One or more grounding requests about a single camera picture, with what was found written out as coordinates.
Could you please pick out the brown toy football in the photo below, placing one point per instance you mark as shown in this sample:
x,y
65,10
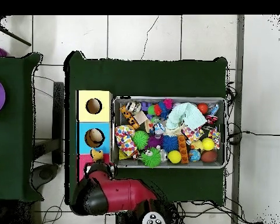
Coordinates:
x,y
208,156

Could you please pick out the brown plush animal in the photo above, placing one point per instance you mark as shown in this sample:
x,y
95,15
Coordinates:
x,y
97,154

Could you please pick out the orange ball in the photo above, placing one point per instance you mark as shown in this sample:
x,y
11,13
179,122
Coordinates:
x,y
202,108

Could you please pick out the green fuzzy toy with eyes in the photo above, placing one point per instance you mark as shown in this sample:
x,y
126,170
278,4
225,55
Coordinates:
x,y
151,158

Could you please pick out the orange plastic grid tray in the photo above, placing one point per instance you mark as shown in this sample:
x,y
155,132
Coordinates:
x,y
182,149

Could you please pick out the black tripod leg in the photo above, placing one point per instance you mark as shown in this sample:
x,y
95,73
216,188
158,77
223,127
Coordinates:
x,y
14,36

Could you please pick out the green fuzzy ball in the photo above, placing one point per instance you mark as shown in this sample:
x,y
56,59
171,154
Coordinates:
x,y
140,139

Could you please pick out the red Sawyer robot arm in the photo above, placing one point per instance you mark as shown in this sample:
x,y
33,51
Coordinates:
x,y
123,193

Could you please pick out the dark green tablecloth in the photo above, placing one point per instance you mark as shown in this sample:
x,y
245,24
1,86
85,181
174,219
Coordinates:
x,y
149,79
14,128

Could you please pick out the white multicolour dotted cloth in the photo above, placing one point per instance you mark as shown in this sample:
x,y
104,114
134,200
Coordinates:
x,y
124,140

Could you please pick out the blue spiky ball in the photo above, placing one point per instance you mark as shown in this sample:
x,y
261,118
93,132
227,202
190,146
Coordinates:
x,y
169,143

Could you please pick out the mint green cloth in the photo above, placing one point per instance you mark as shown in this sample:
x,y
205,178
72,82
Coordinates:
x,y
191,115

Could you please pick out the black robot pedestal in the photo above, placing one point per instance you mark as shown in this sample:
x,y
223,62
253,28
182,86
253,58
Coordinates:
x,y
122,219

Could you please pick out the yellow ball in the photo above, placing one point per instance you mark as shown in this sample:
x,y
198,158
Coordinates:
x,y
174,156
208,144

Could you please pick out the wooden box with three holes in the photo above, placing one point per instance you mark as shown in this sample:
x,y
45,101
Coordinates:
x,y
102,116

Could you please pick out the grey rounded floor object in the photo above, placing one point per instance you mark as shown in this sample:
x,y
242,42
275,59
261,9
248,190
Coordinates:
x,y
45,173

